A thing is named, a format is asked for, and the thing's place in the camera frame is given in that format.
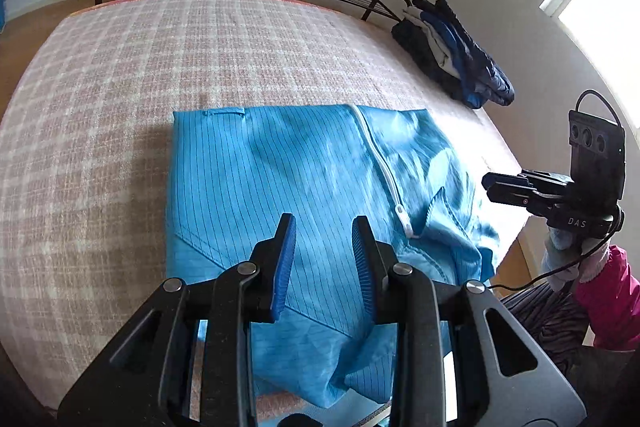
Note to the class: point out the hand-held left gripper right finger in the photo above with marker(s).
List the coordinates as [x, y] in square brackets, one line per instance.
[364, 277]

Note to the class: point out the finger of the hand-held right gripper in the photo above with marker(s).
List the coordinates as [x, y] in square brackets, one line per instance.
[510, 181]
[512, 197]

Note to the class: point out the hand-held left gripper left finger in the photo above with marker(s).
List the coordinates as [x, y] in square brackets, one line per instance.
[282, 267]

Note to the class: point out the light blue striped coat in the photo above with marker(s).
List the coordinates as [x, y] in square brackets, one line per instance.
[275, 167]

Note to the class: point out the pile of dark clothes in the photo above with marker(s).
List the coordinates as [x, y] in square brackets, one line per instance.
[425, 52]

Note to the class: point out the person's right hand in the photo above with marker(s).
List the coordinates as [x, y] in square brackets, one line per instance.
[562, 257]

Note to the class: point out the person's striped pants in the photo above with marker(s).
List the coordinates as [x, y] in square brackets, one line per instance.
[550, 322]

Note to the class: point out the bright window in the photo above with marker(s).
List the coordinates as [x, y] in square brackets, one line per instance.
[600, 32]

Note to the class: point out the pink checked blanket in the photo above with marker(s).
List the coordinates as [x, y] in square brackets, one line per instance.
[125, 82]

